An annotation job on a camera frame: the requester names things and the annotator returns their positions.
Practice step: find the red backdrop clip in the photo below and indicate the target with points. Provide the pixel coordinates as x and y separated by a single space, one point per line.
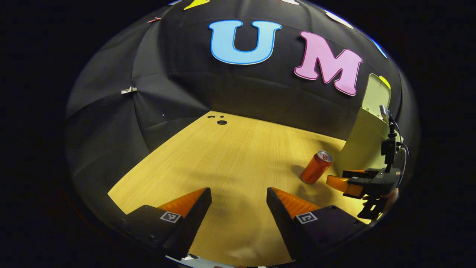
154 19

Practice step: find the green desktop garbage bin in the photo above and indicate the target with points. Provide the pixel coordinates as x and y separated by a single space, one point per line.
362 145

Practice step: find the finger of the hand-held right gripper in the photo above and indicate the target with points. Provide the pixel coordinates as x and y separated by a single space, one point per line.
353 172
340 184

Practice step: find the wooden desktop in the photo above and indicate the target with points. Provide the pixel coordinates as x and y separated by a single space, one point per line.
230 160

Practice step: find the orange pop can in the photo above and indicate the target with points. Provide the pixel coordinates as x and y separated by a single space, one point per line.
315 169

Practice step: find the black backdrop cloth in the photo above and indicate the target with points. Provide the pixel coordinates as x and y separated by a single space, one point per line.
186 85

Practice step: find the white backdrop clip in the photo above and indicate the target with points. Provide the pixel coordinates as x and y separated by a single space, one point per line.
129 90

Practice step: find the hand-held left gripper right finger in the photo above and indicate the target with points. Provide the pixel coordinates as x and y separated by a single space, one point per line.
279 212

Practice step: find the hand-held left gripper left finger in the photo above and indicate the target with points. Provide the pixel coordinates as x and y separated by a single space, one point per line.
199 212

